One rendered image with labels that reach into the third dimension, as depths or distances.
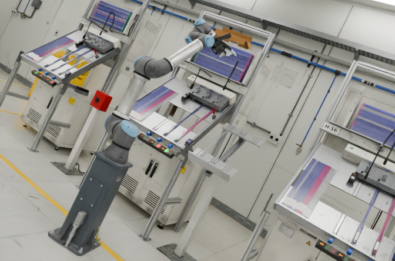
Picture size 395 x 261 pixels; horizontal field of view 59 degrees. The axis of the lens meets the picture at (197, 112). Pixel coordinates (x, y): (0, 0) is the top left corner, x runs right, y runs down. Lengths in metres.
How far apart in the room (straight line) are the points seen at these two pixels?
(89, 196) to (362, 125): 1.91
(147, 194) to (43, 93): 1.72
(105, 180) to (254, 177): 2.61
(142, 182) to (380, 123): 1.92
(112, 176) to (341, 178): 1.52
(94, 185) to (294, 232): 1.39
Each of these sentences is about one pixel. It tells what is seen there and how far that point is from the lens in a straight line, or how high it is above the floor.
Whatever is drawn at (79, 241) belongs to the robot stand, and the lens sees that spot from 2.24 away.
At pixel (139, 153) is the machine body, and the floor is 0.44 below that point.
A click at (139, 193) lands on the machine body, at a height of 0.15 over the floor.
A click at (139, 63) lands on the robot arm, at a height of 1.13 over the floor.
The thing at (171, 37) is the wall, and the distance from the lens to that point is 5.33.
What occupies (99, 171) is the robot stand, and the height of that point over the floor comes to 0.46.
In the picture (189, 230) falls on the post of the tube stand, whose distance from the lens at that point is 2.66.
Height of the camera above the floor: 1.05
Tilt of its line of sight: 1 degrees down
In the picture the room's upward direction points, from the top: 26 degrees clockwise
